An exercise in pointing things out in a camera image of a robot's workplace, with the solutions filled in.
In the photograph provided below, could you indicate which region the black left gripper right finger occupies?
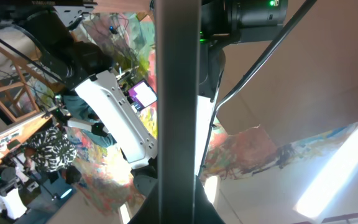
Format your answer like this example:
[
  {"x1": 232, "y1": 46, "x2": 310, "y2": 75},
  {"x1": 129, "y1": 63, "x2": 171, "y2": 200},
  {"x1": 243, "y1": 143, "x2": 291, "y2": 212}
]
[{"x1": 194, "y1": 176, "x2": 224, "y2": 224}]

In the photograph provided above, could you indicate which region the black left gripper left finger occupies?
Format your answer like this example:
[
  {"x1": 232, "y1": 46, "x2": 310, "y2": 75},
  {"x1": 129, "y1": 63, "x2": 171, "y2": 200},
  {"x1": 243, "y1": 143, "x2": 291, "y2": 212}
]
[{"x1": 128, "y1": 183, "x2": 160, "y2": 224}]

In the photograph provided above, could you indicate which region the Galaxy S25 smartphone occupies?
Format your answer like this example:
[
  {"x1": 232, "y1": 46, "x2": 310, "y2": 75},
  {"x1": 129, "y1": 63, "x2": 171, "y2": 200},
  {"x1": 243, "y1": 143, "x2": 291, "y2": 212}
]
[{"x1": 155, "y1": 0, "x2": 201, "y2": 223}]

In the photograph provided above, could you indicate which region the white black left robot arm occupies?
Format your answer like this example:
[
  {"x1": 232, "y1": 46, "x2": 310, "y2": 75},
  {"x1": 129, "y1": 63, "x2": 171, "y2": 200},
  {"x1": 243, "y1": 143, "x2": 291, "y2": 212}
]
[{"x1": 0, "y1": 1, "x2": 222, "y2": 223}]

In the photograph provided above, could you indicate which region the laptop with bright screen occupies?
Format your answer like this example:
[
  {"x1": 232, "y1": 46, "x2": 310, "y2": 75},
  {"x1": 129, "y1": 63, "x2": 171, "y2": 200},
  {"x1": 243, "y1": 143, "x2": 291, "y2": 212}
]
[{"x1": 127, "y1": 79, "x2": 157, "y2": 113}]

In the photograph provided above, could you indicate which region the person in patterned shirt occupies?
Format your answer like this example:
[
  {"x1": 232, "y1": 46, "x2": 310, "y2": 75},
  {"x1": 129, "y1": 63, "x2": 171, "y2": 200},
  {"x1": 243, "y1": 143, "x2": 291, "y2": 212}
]
[{"x1": 22, "y1": 126, "x2": 82, "y2": 185}]

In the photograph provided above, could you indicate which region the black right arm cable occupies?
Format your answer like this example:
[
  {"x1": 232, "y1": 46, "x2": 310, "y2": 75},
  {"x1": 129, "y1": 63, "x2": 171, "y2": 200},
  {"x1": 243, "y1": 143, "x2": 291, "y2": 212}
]
[{"x1": 197, "y1": 0, "x2": 318, "y2": 178}]

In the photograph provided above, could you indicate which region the wooden shelf frame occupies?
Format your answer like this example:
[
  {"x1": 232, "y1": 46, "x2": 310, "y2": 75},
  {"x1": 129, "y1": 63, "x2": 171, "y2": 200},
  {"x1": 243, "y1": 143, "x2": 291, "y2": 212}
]
[{"x1": 0, "y1": 44, "x2": 60, "y2": 160}]

